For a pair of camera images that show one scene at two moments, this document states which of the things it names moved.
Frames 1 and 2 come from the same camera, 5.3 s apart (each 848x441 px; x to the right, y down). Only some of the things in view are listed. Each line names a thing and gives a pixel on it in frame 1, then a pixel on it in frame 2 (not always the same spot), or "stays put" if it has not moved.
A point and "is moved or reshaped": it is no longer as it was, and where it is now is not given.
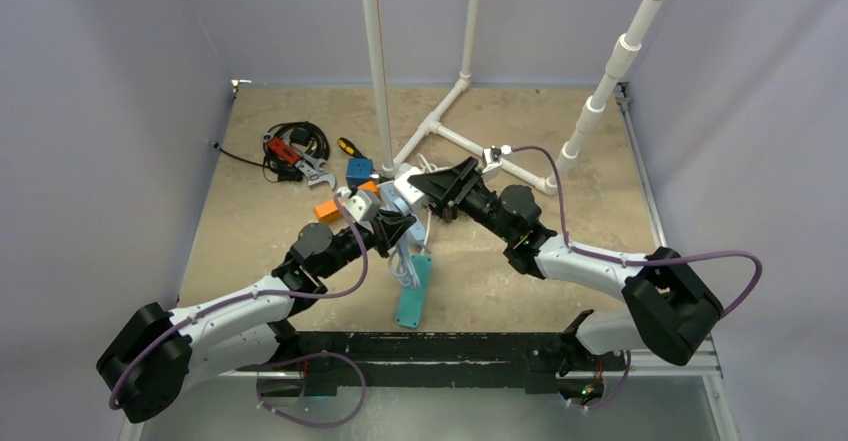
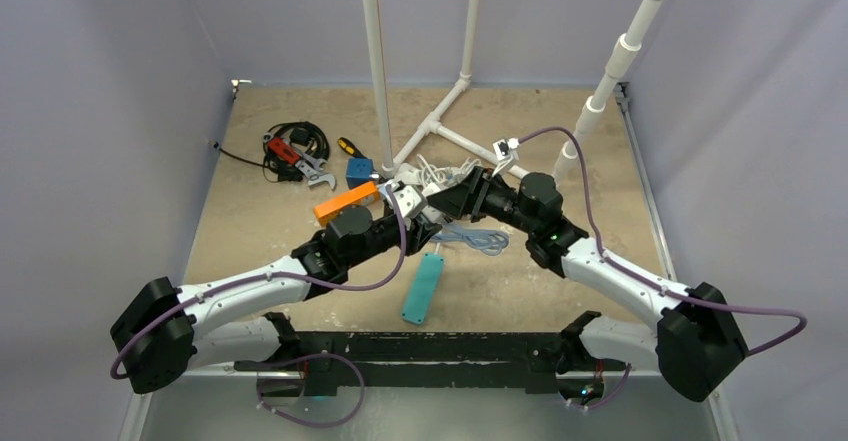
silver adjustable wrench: [309, 166] stays put
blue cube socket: [359, 170] stays put
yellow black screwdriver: [350, 148] stays put
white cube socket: [416, 198] is moved or reshaped
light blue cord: [401, 264] → [488, 242]
